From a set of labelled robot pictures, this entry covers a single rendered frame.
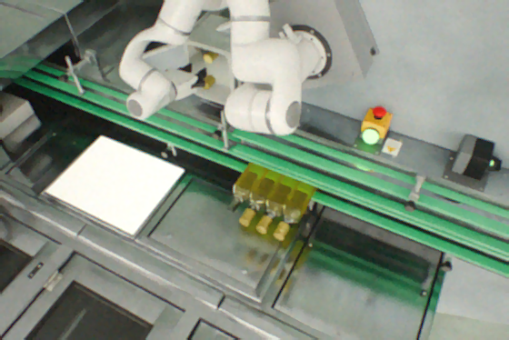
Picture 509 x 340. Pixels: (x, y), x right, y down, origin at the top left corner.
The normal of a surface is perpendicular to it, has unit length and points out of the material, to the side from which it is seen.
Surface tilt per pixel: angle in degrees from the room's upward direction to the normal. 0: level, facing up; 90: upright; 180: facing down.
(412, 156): 90
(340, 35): 5
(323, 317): 90
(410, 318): 90
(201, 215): 90
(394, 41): 0
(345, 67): 5
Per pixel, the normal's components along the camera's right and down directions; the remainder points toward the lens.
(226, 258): -0.03, -0.64
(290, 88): 0.65, 0.20
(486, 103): -0.47, 0.69
